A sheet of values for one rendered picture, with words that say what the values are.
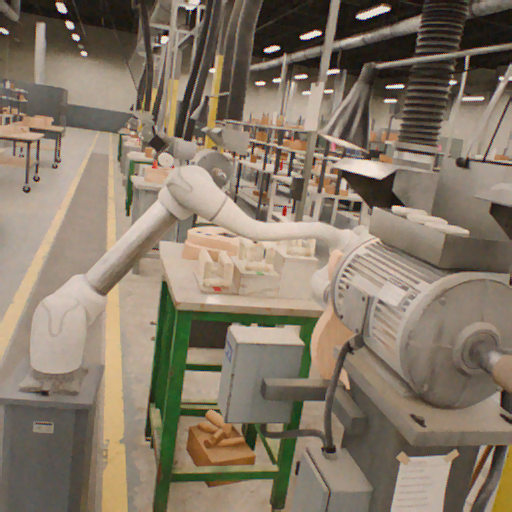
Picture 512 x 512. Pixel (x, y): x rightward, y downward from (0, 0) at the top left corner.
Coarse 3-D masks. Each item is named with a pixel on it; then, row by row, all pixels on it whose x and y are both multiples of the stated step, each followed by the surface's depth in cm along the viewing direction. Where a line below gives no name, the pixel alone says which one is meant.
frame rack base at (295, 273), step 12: (276, 252) 223; (276, 264) 221; (288, 264) 214; (300, 264) 215; (312, 264) 216; (288, 276) 215; (300, 276) 216; (288, 288) 216; (300, 288) 218; (300, 300) 219
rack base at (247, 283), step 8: (232, 256) 235; (240, 264) 224; (240, 272) 212; (248, 272) 213; (272, 272) 220; (232, 280) 225; (240, 280) 211; (248, 280) 212; (256, 280) 213; (264, 280) 213; (272, 280) 214; (240, 288) 212; (248, 288) 213; (256, 288) 214; (264, 288) 214; (272, 288) 215; (264, 296) 215; (272, 296) 216
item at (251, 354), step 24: (240, 336) 120; (264, 336) 122; (288, 336) 125; (240, 360) 118; (264, 360) 120; (288, 360) 121; (240, 384) 120; (240, 408) 121; (264, 408) 123; (288, 408) 124; (264, 432) 129; (288, 432) 123; (312, 432) 116
